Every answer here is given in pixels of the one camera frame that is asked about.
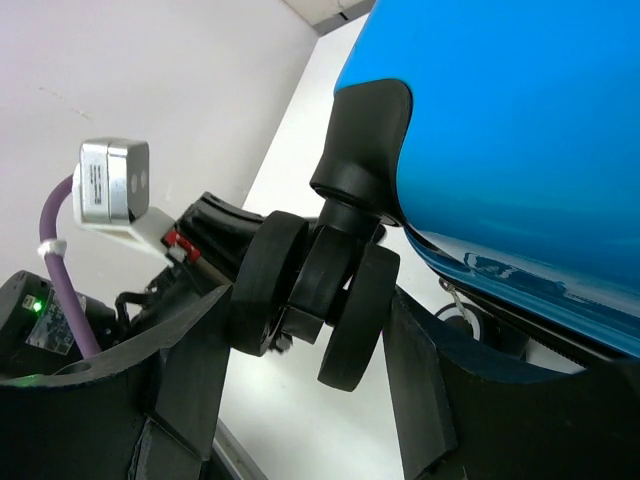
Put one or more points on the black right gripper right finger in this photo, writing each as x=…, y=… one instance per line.
x=466, y=411

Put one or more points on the aluminium table rail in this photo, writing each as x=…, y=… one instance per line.
x=231, y=459

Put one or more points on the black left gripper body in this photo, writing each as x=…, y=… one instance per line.
x=205, y=247

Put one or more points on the blue kids suitcase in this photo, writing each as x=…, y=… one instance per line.
x=502, y=137

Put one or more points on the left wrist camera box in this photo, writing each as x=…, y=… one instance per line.
x=111, y=196

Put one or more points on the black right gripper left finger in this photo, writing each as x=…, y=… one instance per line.
x=145, y=409

